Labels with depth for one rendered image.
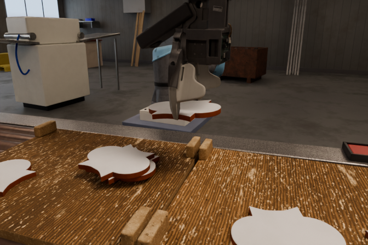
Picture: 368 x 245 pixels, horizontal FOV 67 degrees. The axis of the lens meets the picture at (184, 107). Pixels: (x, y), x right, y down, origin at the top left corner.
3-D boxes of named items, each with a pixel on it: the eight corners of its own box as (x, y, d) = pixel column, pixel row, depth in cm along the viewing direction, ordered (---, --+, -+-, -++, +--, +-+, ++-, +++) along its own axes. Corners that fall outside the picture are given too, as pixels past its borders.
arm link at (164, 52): (156, 78, 111) (154, 44, 108) (190, 77, 110) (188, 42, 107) (150, 83, 100) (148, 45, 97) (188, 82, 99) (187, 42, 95)
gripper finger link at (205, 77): (219, 108, 54) (217, 66, 48) (191, 104, 56) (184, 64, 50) (223, 98, 56) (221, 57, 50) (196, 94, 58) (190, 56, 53)
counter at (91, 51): (49, 62, 1091) (46, 39, 1067) (104, 65, 990) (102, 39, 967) (30, 64, 1016) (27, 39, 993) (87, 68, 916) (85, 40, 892)
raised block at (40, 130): (51, 129, 75) (50, 119, 74) (57, 130, 74) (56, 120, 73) (34, 137, 69) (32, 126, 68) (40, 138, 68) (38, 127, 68)
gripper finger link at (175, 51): (173, 85, 43) (183, 30, 44) (164, 84, 43) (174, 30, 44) (183, 92, 47) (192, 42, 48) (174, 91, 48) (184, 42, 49)
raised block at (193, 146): (193, 146, 63) (193, 135, 63) (201, 147, 63) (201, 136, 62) (185, 157, 58) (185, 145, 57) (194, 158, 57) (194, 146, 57)
